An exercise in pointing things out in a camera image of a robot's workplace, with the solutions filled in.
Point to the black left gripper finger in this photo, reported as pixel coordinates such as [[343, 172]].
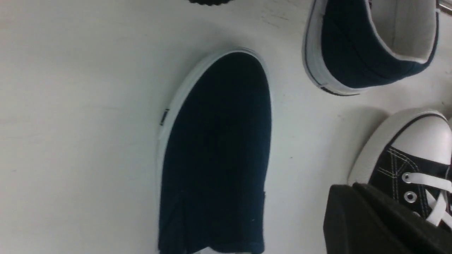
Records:
[[360, 219]]

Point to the navy slip-on shoe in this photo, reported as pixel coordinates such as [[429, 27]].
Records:
[[212, 157], [351, 46]]

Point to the metal shoe rack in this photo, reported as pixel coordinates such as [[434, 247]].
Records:
[[445, 6]]

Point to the black white canvas sneaker left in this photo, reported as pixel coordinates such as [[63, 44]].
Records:
[[408, 158]]

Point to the black knit shoe left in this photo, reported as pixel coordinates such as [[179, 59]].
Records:
[[210, 2]]

